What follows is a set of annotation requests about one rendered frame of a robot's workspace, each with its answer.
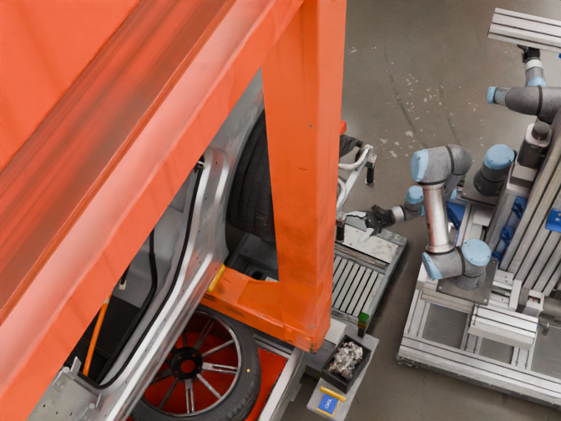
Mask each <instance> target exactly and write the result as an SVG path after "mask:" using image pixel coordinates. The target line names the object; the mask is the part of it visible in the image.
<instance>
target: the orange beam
mask: <svg viewBox="0 0 561 421"><path fill-rule="evenodd" d="M303 2H304V0H237V1H236V3H235V4H234V6H233V7H232V8H231V10H230V11H229V12H228V13H227V15H226V16H225V18H224V19H223V21H222V22H221V23H220V25H219V27H218V28H217V29H216V30H215V31H214V33H213V34H212V36H211V37H210V39H209V40H208V41H207V43H206V44H205V46H204V47H203V48H202V49H201V50H200V52H199V54H198V55H197V56H196V58H195V60H194V61H193V62H192V64H191V65H190V66H189V67H188V69H187V70H186V71H185V73H184V74H183V76H182V77H181V79H180V80H179V82H178V83H177V84H176V85H175V86H174V88H173V89H172V91H171V92H170V94H169V95H168V97H167V98H166V99H165V101H164V102H163V103H162V104H161V106H160V107H159V109H158V110H157V112H156V113H155V114H154V116H153V117H152V119H151V120H150V121H149V122H148V124H147V125H146V126H145V128H144V130H143V131H142V132H141V134H140V135H139V137H138V138H137V139H136V140H135V142H134V143H133V145H132V146H131V147H130V149H129V150H128V152H127V153H126V155H125V156H124V157H123V159H122V160H121V161H120V162H119V164H118V165H117V167H116V168H115V169H114V171H113V173H112V174H111V175H110V177H109V178H108V179H107V180H106V182H105V183H104V185H103V186H102V188H101V189H100V190H99V192H98V193H97V195H96V196H95V197H94V198H93V200H92V201H91V202H90V204H89V205H88V207H87V208H86V210H85V211H84V212H83V214H82V215H81V216H80V217H79V219H78V221H77V222H76V223H75V225H74V226H73V228H72V229H71V231H70V232H69V233H68V234H67V235H66V237H65V238H64V240H63V241H62V243H61V244H60V245H59V247H58V249H57V250H56V251H55V252H54V253H53V255H52V256H51V258H50V259H49V260H48V262H47V264H46V265H45V266H44V268H43V269H42V270H41V271H40V273H39V274H38V276H37V277H36V278H35V280H34V281H33V283H32V284H31V286H30V287H29V288H28V289H27V291H26V292H25V293H24V295H23V297H22V298H21V299H20V301H19V302H18V304H17V305H16V306H15V308H14V309H13V310H12V311H11V313H10V314H9V316H8V317H7V319H6V320H5V321H4V323H3V324H2V326H1V327H0V421H26V419H27V418H28V416H29V414H30V413H31V412H32V411H33V409H34V407H35V406H36V404H37V403H38V401H39V399H40V398H41V397H42V396H43V394H44V392H45V391H46V389H47V388H48V386H49V384H50V383H51V382H52V381H53V379H54V377H55V376H56V374H57V373H58V371H59V369H60V368H61V367H62V366H63V364H64V362H65V361H66V359H67V358H68V356H69V354H70V353H71V352H72V350H73V348H74V347H75V345H76V344H77V342H78V340H79V339H80V338H81V337H82V335H83V333H84V332H85V330H86V329H87V327H88V325H89V324H90V323H91V321H92V320H93V319H94V317H95V315H96V314H97V312H98V311H99V309H100V308H101V306H102V305H103V304H104V302H105V300H106V299H107V297H108V296H109V294H110V292H111V291H112V290H113V289H114V287H115V285H116V284H117V282H118V281H119V279H120V277H121V276H122V275H123V274H124V272H125V270H126V269H127V267H128V266H129V264H130V262H131V261H132V260H133V258H134V256H135V255H136V253H137V252H138V250H139V248H140V247H141V246H142V245H143V243H144V241H145V240H146V238H147V237H148V235H149V233H150V232H151V231H152V230H153V228H154V226H155V225H156V223H157V222H158V220H159V218H160V217H161V216H162V215H163V213H164V211H165V210H166V208H167V207H168V205H169V203H170V202H171V201H172V200H173V198H174V196H175V195H176V193H177V192H178V190H179V188H180V187H181V186H182V184H183V183H184V181H185V179H186V178H187V176H188V175H189V173H190V171H192V169H193V168H194V166H195V164H196V163H197V161H198V160H199V158H200V156H201V155H202V154H203V153H204V151H205V149H206V148H207V146H208V145H209V143H210V141H211V140H212V139H213V138H214V136H215V134H216V133H217V131H218V130H219V128H220V126H221V125H222V124H223V123H224V121H225V119H226V118H227V116H228V115H229V113H230V111H231V110H232V109H233V108H234V106H235V104H236V102H237V101H238V99H239V98H240V96H241V95H242V94H243V92H244V91H245V89H246V87H247V86H248V84H249V83H250V81H251V80H252V79H253V77H254V76H255V74H256V72H257V71H258V69H259V68H260V66H261V65H262V64H263V62H264V61H265V59H266V57H267V56H268V54H269V53H270V51H271V50H272V49H273V47H274V46H275V44H276V42H277V41H278V39H279V38H280V36H281V34H282V33H283V32H284V30H285V29H286V27H287V25H288V24H289V22H290V21H291V19H292V18H293V17H294V15H295V14H296V12H297V10H298V9H299V7H300V6H301V4H302V3H303Z"/></svg>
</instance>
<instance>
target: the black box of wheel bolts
mask: <svg viewBox="0 0 561 421"><path fill-rule="evenodd" d="M370 357H371V350H370V349H369V348H367V347H365V346H364V345H362V344H360V343H359V342H358V341H356V340H354V339H353V338H351V337H349V336H348V335H346V334H345V335H344V337H343V338H342V340H341V341H340V342H339V343H338V345H337V346H336V348H335V349H334V351H333V352H332V354H331V355H330V357H329V358H328V359H327V360H326V362H325V363H324V365H323V366H322V368H321V378H322V379H324V380H325V381H327V382H328V383H329V384H331V385H332V386H334V387H335V388H337V389H339V390H340V391H342V392H343V393H344V394H347V393H348V391H349V390H350V389H351V387H352V386H353V384H354V382H355V381H356V380H357V378H358V377H359V375H360V374H361V372H362V370H363V369H364V368H365V366H366V365H367V364H368V362H369V361H370Z"/></svg>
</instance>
